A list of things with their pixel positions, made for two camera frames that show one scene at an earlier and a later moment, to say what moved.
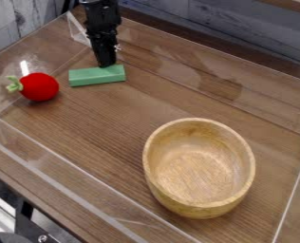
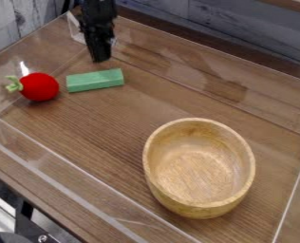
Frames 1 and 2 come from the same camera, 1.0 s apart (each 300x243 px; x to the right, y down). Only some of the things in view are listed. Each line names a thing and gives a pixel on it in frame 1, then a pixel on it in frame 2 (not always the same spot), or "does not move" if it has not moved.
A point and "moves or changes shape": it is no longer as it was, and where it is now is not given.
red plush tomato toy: (37, 86) does not move
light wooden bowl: (198, 165) does not move
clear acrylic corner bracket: (77, 31) does not move
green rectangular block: (96, 75) moves or changes shape
